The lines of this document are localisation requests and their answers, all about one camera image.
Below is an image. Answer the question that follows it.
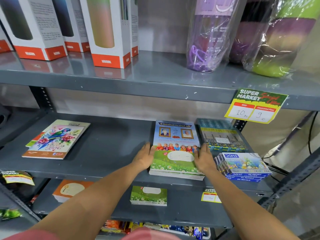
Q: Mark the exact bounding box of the person's left hand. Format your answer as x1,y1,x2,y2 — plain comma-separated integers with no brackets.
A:
132,143,157,173

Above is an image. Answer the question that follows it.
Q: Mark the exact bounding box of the person's right hand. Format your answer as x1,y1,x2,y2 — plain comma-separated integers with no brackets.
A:
194,143,218,175

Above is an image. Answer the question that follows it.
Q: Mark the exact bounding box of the stack of blue green notebooks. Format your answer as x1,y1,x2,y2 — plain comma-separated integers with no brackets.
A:
149,120,206,181

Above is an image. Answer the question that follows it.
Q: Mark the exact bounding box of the person's right forearm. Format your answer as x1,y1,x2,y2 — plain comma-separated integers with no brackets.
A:
204,169,299,240

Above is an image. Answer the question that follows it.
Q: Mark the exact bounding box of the person's left forearm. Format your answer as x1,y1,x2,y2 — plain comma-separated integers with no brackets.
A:
29,164,148,240

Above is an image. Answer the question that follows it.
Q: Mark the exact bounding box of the stack of teal pencil packs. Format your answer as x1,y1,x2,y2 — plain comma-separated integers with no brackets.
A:
195,118,248,153

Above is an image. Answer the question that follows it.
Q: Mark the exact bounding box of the small yellow price tag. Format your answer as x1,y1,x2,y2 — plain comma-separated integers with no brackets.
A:
201,188,222,203
0,170,35,186

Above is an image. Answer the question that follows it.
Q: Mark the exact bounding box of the green meadow notebook stack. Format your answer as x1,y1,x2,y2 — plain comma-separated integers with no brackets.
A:
129,185,168,207

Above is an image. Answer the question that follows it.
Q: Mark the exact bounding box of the stack of pastel crayon boxes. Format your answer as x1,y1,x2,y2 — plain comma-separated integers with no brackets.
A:
214,152,273,182

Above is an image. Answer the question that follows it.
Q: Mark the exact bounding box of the large yellow green price tag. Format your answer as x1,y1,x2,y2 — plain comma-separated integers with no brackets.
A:
224,88,289,124

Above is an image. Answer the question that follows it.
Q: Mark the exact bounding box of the grey metal shelf rack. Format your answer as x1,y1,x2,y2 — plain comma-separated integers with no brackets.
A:
0,49,320,240

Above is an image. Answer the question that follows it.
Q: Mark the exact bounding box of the row of snack packets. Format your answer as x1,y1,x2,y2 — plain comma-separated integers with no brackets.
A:
100,219,211,240

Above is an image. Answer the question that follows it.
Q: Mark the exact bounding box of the person's pink clothing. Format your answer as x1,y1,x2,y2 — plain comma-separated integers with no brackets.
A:
4,226,182,240

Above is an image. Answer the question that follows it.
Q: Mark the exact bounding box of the orange notebook stack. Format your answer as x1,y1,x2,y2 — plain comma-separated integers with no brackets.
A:
52,179,94,203

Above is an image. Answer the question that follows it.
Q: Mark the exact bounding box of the stack of floral parrot notebooks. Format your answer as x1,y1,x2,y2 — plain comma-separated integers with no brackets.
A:
22,119,91,160

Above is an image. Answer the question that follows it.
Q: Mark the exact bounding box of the clear purple wrapped bottle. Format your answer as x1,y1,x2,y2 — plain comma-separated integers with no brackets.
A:
186,0,241,73

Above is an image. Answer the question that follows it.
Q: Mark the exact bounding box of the white bottle box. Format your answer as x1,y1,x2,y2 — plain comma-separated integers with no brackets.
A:
0,23,13,54
130,0,139,57

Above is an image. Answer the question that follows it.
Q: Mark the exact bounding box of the dark purple wrapped bottle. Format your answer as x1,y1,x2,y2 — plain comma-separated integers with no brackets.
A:
228,0,278,64

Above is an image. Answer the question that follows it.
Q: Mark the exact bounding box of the white boxed green peach bottle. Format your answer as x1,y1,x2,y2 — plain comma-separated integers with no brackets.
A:
79,0,132,69

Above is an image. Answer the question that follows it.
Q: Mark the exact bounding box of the green purple wrapped bottle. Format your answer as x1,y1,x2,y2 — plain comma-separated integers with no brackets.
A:
242,0,320,78

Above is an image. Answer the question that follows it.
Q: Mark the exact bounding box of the white boxed dark bottle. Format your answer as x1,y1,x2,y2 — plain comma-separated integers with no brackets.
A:
51,0,91,53
0,0,68,61

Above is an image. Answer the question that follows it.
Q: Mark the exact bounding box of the green snack packet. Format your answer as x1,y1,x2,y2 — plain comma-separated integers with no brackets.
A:
0,208,23,221

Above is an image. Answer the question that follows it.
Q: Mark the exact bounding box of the black cable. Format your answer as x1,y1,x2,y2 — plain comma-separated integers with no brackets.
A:
307,111,319,156

